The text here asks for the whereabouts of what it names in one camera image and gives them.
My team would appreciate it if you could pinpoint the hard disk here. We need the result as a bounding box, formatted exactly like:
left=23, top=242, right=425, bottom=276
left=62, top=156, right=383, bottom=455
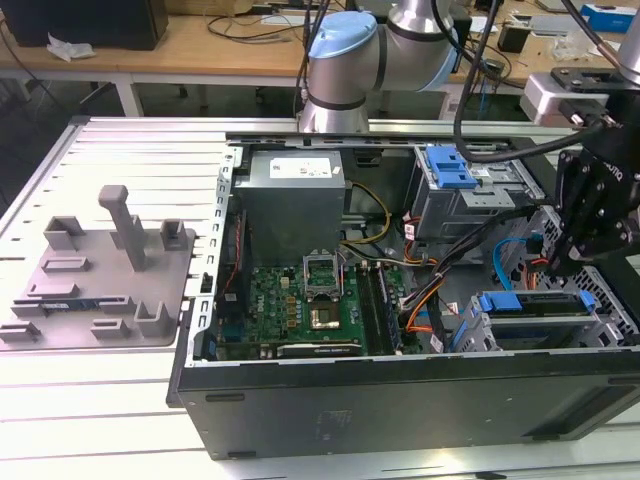
left=477, top=291, right=596, bottom=326
left=427, top=144, right=482, bottom=190

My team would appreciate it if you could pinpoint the silver disk bay cage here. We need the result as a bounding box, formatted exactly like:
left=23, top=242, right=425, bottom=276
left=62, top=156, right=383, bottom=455
left=452, top=289, right=640, bottom=354
left=407, top=144, right=544, bottom=241

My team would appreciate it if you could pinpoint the blue white box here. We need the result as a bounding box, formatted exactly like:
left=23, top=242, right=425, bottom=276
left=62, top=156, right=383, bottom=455
left=581, top=2, right=640, bottom=35

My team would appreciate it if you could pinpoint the grey flat device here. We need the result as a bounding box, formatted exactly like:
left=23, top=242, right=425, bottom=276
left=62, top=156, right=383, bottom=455
left=528, top=13, right=587, bottom=37

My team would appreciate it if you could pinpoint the small black box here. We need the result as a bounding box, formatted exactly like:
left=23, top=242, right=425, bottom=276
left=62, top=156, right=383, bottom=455
left=497, top=23, right=530, bottom=54

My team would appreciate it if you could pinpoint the black RAM slot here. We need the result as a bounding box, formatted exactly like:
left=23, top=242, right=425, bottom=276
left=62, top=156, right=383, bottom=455
left=355, top=264, right=376, bottom=354
left=370, top=264, right=390, bottom=354

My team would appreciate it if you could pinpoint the metal socket cover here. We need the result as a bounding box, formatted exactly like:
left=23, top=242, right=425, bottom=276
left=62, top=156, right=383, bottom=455
left=302, top=252, right=344, bottom=299

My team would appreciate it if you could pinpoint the black PC case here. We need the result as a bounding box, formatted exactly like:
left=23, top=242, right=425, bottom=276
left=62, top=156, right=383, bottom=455
left=164, top=130, right=640, bottom=461

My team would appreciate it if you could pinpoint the CPU socket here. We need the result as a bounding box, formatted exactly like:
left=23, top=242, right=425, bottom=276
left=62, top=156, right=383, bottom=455
left=305, top=293, right=344, bottom=332

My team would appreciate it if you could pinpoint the grey power supply unit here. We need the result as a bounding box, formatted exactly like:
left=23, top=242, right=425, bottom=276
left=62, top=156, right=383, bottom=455
left=232, top=148, right=349, bottom=266

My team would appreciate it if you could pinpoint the black graphics card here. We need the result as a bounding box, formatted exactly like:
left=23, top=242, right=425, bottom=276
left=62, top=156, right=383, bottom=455
left=274, top=341, right=365, bottom=359

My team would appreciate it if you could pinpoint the green motherboard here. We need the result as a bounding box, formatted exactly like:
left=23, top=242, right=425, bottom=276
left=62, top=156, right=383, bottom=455
left=219, top=262, right=426, bottom=359

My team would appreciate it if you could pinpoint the black case fan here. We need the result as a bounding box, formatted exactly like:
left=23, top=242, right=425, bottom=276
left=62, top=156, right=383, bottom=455
left=222, top=207, right=251, bottom=304

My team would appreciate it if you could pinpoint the wooden desk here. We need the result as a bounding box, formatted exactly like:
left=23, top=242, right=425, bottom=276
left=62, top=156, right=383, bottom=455
left=0, top=0, right=640, bottom=116

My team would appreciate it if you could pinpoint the grey parts rack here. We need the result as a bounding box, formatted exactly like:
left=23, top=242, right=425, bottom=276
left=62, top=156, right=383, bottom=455
left=0, top=183, right=199, bottom=354

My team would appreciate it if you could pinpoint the large black box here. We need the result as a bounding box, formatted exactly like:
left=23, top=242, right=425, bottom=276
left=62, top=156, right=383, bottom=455
left=2, top=0, right=170, bottom=52

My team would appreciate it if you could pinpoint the RAM stick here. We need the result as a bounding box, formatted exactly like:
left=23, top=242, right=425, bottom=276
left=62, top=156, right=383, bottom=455
left=37, top=298, right=101, bottom=310

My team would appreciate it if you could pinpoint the white crumpled cloth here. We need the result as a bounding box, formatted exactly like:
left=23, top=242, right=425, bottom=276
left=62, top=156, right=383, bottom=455
left=46, top=31, right=97, bottom=64

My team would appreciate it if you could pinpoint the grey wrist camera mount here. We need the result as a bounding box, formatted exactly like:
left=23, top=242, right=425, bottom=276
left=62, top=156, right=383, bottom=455
left=519, top=67, right=631, bottom=129

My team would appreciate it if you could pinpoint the blue data wire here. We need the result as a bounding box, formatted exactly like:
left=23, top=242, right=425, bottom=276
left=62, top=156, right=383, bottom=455
left=492, top=238, right=534, bottom=292

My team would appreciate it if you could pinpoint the black wire bundle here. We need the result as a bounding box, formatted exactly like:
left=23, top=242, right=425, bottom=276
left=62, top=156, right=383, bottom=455
left=399, top=207, right=539, bottom=321

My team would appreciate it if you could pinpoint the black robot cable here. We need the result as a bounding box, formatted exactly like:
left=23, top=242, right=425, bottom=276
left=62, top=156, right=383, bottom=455
left=559, top=0, right=626, bottom=71
left=452, top=0, right=609, bottom=161

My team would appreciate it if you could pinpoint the yellow wire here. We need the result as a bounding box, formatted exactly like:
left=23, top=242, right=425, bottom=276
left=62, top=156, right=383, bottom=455
left=342, top=180, right=392, bottom=246

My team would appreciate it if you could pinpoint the red black twisted fan wire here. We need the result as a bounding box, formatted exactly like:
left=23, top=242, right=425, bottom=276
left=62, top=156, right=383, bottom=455
left=219, top=212, right=242, bottom=301

